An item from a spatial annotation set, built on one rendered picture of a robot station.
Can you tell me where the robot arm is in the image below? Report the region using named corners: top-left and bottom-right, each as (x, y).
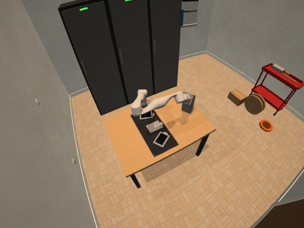
top-left (131, 89), bottom-right (191, 116)

